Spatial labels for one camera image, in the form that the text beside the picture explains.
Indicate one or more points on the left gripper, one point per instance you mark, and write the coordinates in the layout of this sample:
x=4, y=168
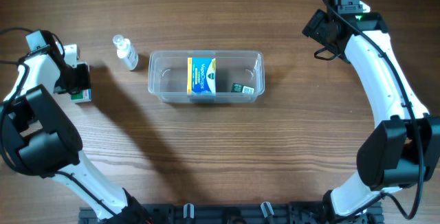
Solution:
x=80, y=80

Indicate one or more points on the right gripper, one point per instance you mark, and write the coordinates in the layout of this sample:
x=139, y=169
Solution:
x=313, y=25

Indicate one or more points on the white green medicine box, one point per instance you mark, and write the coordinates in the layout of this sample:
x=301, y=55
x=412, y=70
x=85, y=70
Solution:
x=82, y=96

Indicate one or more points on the small dark green box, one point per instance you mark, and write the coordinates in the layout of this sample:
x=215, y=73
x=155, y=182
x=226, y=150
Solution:
x=239, y=88

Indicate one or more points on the blue yellow VapoDrops box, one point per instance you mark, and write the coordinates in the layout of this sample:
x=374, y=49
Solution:
x=201, y=76

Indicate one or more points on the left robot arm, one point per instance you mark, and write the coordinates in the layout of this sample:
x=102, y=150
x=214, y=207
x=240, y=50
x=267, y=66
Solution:
x=39, y=140

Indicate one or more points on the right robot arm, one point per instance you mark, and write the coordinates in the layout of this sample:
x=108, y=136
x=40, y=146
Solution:
x=401, y=153

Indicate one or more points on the clear plastic container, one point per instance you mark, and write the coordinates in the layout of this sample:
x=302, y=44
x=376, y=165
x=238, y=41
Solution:
x=167, y=75

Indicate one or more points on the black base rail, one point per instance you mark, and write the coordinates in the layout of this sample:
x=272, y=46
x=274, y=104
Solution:
x=289, y=213

